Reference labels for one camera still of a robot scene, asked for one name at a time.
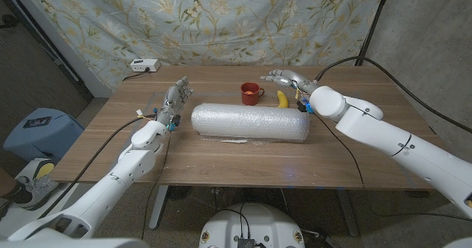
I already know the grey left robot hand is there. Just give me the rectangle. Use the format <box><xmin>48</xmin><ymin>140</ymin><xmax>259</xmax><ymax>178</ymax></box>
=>
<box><xmin>156</xmin><ymin>76</ymin><xmax>195</xmax><ymax>129</ymax></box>

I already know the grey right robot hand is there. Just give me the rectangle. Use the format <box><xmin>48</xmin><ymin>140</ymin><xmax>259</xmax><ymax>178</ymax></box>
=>
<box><xmin>260</xmin><ymin>69</ymin><xmax>318</xmax><ymax>94</ymax></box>

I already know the bubble wrap roll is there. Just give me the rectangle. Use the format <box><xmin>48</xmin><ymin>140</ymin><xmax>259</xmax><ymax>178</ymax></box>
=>
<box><xmin>190</xmin><ymin>103</ymin><xmax>311</xmax><ymax>143</ymax></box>

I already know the red cup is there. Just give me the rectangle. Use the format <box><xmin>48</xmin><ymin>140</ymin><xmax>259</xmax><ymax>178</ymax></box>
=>
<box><xmin>240</xmin><ymin>82</ymin><xmax>266</xmax><ymax>106</ymax></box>

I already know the white power strip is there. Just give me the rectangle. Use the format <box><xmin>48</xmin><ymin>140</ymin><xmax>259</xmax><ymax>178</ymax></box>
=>
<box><xmin>130</xmin><ymin>58</ymin><xmax>162</xmax><ymax>73</ymax></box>

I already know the floral printed backdrop cloth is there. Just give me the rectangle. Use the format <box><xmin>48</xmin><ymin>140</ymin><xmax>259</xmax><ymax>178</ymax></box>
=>
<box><xmin>20</xmin><ymin>0</ymin><xmax>390</xmax><ymax>92</ymax></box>

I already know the grey table leg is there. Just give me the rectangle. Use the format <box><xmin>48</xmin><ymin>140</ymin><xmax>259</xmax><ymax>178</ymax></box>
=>
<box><xmin>149</xmin><ymin>185</ymin><xmax>170</xmax><ymax>230</ymax></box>
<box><xmin>337</xmin><ymin>189</ymin><xmax>361</xmax><ymax>237</ymax></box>

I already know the black backdrop stand pole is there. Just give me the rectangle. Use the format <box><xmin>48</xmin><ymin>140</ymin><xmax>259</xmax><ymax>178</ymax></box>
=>
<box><xmin>355</xmin><ymin>0</ymin><xmax>392</xmax><ymax>66</ymax></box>

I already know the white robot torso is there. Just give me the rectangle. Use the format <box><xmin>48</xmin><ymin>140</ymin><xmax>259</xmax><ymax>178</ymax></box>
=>
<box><xmin>198</xmin><ymin>202</ymin><xmax>306</xmax><ymax>248</ymax></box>

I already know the grey white sneaker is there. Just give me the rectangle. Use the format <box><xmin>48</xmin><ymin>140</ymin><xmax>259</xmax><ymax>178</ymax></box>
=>
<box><xmin>13</xmin><ymin>173</ymin><xmax>62</xmax><ymax>210</ymax></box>

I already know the person bare lower leg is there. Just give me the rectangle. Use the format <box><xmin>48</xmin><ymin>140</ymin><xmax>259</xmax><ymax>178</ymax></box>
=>
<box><xmin>0</xmin><ymin>166</ymin><xmax>19</xmax><ymax>201</ymax></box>

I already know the black power strip cord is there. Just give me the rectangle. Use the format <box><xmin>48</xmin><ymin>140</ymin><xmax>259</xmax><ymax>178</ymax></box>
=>
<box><xmin>122</xmin><ymin>68</ymin><xmax>150</xmax><ymax>82</ymax></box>

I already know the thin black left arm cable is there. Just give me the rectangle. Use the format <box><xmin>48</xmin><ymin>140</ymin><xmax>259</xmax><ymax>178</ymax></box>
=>
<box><xmin>141</xmin><ymin>131</ymin><xmax>173</xmax><ymax>241</ymax></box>

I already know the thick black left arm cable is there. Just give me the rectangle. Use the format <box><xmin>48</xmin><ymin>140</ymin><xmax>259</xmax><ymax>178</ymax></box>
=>
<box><xmin>38</xmin><ymin>115</ymin><xmax>158</xmax><ymax>219</ymax></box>

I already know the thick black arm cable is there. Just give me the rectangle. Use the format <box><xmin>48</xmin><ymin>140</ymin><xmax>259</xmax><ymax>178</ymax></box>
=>
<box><xmin>314</xmin><ymin>55</ymin><xmax>472</xmax><ymax>134</ymax></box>
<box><xmin>38</xmin><ymin>115</ymin><xmax>158</xmax><ymax>219</ymax></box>

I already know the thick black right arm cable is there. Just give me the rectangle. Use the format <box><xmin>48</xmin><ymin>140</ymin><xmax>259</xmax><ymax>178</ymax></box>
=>
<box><xmin>314</xmin><ymin>55</ymin><xmax>472</xmax><ymax>134</ymax></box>

